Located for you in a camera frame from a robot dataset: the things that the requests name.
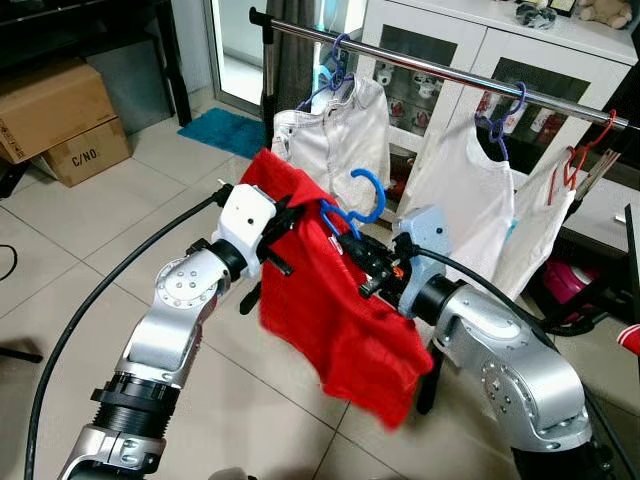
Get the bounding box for white tank top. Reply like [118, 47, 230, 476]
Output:
[398, 118, 517, 289]

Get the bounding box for brown plush toy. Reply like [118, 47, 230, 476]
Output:
[577, 0, 633, 29]

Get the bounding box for glass sliding door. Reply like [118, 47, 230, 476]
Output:
[205, 0, 269, 113]

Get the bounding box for large plain cardboard box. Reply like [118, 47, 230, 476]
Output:
[0, 57, 121, 166]

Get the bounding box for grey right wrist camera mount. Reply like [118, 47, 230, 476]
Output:
[393, 205, 448, 301]

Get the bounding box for dark grey curtain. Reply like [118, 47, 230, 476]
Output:
[268, 0, 317, 113]

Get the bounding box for blue plastic hanger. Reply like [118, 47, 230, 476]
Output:
[318, 167, 388, 241]

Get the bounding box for pink plastic object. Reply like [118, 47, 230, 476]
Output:
[540, 258, 603, 307]

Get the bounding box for light cyan hanger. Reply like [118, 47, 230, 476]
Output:
[316, 62, 339, 96]

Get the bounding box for white printed garment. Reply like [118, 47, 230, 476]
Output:
[493, 160, 583, 301]

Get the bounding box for cardboard box printed C/NO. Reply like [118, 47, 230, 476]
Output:
[40, 118, 134, 189]

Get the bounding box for small grey object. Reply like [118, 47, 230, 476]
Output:
[514, 2, 558, 31]

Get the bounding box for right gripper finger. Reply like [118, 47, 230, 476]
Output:
[322, 206, 361, 249]

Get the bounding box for metal clothes rack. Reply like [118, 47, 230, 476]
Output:
[248, 7, 640, 416]

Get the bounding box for teal floor mat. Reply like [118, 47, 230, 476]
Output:
[178, 107, 269, 161]

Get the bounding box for purple hanger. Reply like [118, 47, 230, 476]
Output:
[298, 33, 358, 113]
[474, 82, 529, 163]

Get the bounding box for white button jacket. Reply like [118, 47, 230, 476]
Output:
[272, 75, 393, 216]

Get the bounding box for red hanger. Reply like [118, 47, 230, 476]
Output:
[546, 108, 619, 207]

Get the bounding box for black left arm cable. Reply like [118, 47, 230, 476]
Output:
[22, 188, 233, 480]

